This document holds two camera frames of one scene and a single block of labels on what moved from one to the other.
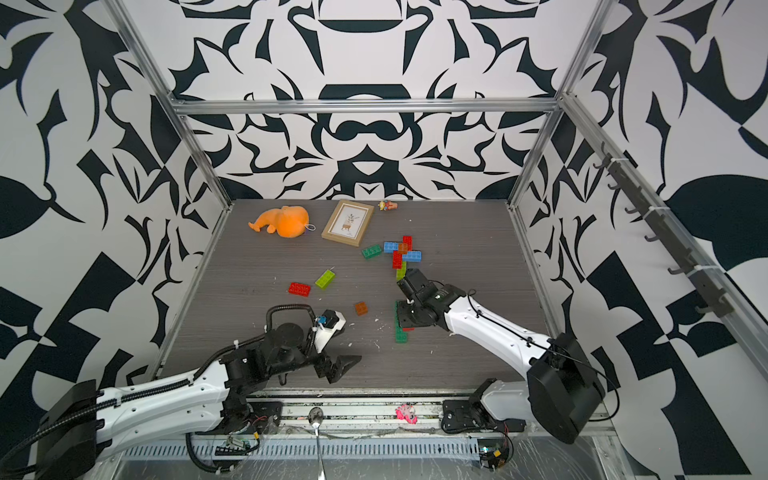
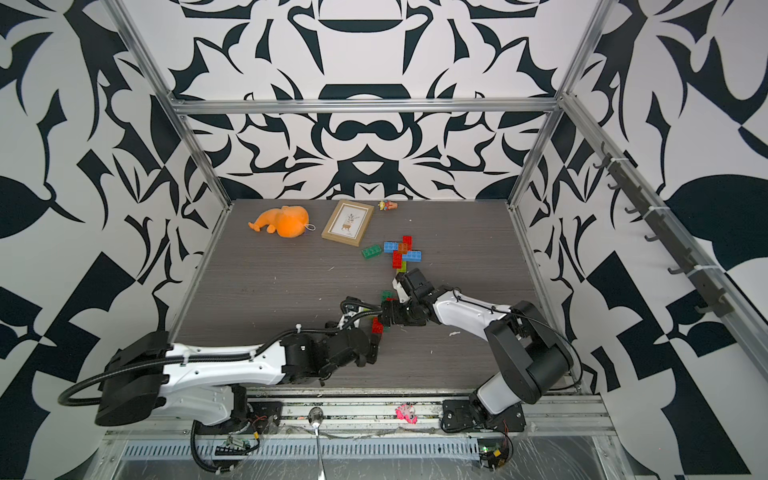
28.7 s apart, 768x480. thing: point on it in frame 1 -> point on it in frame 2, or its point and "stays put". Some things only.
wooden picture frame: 349,222 stays put
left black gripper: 340,366 -> 373,352
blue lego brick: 412,256 stays put
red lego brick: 397,260 stays put
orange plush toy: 287,221 stays put
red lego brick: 299,289 -> 377,326
